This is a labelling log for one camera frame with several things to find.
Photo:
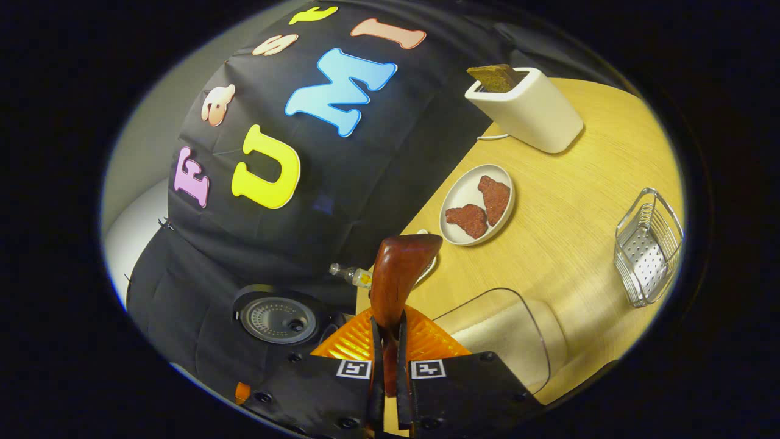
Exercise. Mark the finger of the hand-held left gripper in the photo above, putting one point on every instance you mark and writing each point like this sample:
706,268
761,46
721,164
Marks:
242,393

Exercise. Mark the round white plate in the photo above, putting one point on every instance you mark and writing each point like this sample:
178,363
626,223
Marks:
469,192

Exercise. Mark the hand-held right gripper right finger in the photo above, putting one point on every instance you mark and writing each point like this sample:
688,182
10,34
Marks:
403,396

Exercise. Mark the white toaster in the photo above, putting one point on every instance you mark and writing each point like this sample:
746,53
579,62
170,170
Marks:
536,116

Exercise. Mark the white rice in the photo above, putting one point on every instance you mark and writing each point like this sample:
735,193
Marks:
506,341

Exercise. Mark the dark grey rice cooker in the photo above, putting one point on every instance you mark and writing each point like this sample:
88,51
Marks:
277,317

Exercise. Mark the reddish brown meat piece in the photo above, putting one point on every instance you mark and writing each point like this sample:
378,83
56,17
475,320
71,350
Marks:
468,219
495,198

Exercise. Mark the brown wooden spoon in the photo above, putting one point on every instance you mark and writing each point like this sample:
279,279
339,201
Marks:
396,274

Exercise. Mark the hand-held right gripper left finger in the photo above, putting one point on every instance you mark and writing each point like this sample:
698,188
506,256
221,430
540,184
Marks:
378,396

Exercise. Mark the small glass bottle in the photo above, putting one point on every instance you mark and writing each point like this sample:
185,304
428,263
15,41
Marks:
353,275

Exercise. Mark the brown toast slice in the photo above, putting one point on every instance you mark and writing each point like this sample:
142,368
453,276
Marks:
493,78

